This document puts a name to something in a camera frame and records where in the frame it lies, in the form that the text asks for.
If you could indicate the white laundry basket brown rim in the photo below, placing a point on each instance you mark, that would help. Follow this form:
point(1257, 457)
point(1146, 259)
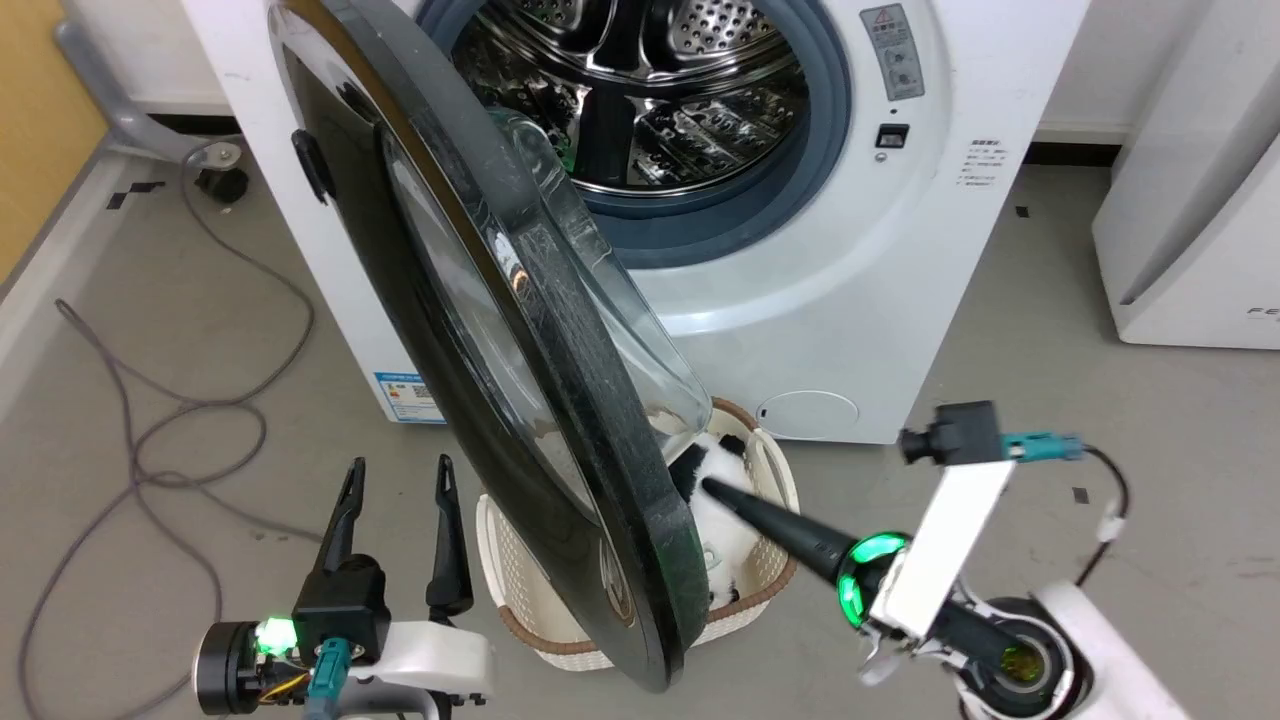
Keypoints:
point(520, 590)

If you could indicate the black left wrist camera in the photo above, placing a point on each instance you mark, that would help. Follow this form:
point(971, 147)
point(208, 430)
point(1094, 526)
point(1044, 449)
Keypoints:
point(345, 605)

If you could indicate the round white filter cover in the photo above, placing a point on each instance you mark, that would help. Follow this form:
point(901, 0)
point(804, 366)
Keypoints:
point(808, 415)

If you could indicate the black door latch socket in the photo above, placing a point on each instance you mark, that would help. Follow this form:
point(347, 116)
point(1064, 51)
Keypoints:
point(892, 136)

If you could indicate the black and white plush toy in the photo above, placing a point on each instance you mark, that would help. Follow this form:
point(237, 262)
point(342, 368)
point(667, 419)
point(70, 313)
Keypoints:
point(725, 535)

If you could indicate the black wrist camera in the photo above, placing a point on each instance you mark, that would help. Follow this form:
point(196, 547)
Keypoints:
point(345, 605)
point(955, 432)

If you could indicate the black round washing machine door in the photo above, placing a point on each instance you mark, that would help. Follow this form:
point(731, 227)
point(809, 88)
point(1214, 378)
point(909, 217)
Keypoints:
point(420, 300)

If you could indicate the white front-load washing machine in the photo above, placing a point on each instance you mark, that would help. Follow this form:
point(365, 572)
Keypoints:
point(850, 330)

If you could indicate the blue energy label sticker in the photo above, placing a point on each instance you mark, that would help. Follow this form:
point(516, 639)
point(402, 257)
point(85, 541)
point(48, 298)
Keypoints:
point(405, 395)

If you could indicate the grey wheeled stand leg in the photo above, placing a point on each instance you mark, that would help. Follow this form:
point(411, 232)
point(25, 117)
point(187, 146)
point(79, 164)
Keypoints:
point(120, 120)

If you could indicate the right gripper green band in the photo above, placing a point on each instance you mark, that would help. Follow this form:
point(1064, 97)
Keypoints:
point(865, 580)

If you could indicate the white right camera mount plate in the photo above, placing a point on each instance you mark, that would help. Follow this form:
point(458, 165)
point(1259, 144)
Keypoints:
point(945, 545)

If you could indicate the white appliance cabinet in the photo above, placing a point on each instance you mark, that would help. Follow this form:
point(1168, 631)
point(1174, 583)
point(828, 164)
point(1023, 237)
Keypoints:
point(1200, 200)

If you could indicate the yellow wooden panel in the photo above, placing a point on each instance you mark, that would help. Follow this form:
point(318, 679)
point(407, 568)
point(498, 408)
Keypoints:
point(40, 120)

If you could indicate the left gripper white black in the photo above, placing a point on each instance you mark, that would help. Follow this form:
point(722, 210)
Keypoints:
point(435, 660)

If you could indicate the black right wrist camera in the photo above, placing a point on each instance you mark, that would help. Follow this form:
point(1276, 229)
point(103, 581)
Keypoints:
point(955, 432)

